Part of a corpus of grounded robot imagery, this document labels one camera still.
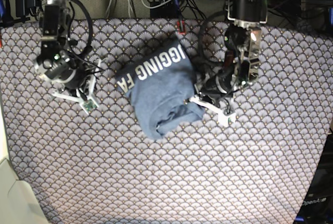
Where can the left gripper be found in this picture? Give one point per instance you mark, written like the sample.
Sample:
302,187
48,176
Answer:
211,94

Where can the black OpenArm box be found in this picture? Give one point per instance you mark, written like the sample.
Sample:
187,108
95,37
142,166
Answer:
317,205

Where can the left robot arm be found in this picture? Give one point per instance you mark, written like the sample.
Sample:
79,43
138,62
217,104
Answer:
242,39

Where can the red table clamp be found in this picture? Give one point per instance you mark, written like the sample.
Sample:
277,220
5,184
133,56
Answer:
181,27

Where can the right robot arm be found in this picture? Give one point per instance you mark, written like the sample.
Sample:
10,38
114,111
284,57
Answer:
59,63

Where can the blue T-shirt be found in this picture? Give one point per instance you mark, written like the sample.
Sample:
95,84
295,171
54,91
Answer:
158,86

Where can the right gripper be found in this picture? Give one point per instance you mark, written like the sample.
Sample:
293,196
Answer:
84,95

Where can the fan-patterned tablecloth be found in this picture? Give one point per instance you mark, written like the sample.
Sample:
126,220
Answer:
101,168

